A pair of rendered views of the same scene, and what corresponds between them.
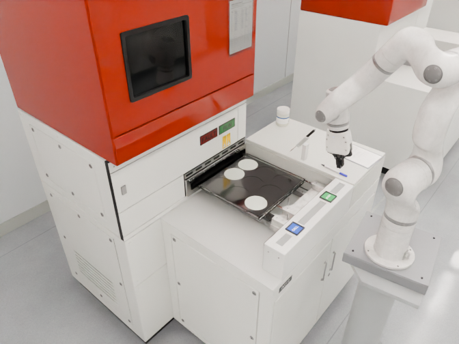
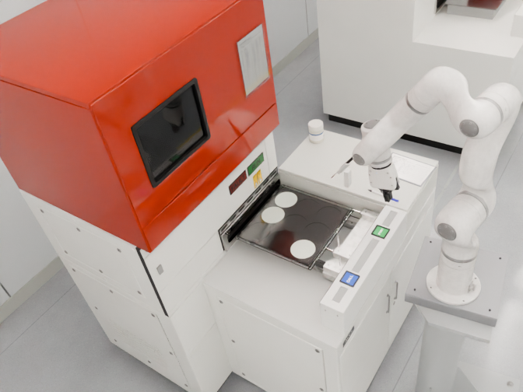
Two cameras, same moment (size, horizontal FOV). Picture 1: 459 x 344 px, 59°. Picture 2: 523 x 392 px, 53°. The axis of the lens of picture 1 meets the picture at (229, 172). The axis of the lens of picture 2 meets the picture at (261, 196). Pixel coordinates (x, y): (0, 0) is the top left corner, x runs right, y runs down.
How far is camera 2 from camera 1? 44 cm
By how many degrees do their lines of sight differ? 7
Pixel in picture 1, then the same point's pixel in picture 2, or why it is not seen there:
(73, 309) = (121, 379)
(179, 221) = (222, 282)
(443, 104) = (486, 146)
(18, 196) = (26, 259)
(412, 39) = (444, 85)
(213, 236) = (263, 295)
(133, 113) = (157, 197)
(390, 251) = (454, 287)
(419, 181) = (472, 223)
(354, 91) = (391, 132)
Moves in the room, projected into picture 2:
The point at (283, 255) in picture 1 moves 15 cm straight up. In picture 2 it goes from (342, 313) to (341, 287)
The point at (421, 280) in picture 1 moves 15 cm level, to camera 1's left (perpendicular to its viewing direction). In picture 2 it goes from (489, 313) to (447, 320)
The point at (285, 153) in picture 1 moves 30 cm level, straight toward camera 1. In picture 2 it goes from (326, 181) to (329, 232)
